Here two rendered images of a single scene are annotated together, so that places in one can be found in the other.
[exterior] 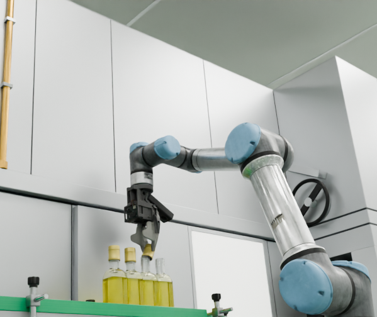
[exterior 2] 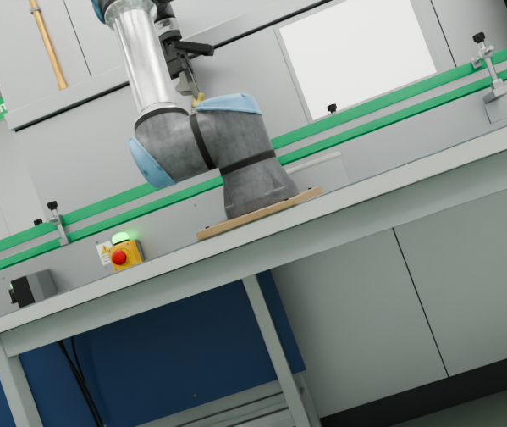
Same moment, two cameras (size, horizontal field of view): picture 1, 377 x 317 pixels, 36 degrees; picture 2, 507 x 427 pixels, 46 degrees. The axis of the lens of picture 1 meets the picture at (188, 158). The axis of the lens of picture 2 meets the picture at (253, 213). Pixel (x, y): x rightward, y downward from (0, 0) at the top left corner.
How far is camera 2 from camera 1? 1.45 m
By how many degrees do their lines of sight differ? 54
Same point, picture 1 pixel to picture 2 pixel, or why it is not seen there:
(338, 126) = not seen: outside the picture
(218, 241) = (323, 19)
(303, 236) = (141, 102)
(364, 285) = (223, 124)
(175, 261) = (266, 76)
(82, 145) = not seen: hidden behind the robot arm
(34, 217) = (109, 113)
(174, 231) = (256, 42)
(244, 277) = (376, 41)
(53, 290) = not seen: hidden behind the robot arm
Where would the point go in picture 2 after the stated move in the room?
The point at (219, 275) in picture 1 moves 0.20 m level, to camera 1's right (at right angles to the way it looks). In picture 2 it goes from (334, 58) to (383, 28)
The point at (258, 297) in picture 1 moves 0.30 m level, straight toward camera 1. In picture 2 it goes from (407, 54) to (337, 69)
